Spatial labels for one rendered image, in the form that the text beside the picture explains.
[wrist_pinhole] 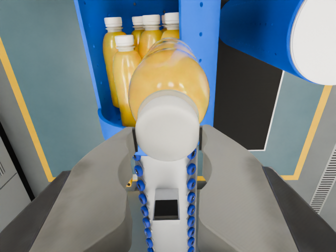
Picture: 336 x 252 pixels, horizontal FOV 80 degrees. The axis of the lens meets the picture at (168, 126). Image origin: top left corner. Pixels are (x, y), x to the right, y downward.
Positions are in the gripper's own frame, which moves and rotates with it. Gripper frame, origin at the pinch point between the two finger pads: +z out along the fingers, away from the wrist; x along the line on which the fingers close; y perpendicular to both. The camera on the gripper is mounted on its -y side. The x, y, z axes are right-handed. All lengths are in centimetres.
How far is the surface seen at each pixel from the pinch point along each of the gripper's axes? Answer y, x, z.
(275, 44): 3, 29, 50
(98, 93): 9.5, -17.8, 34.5
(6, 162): 102, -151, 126
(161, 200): 57, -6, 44
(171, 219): 59, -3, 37
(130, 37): -2.4, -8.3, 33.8
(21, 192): 138, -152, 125
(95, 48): 0.0, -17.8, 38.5
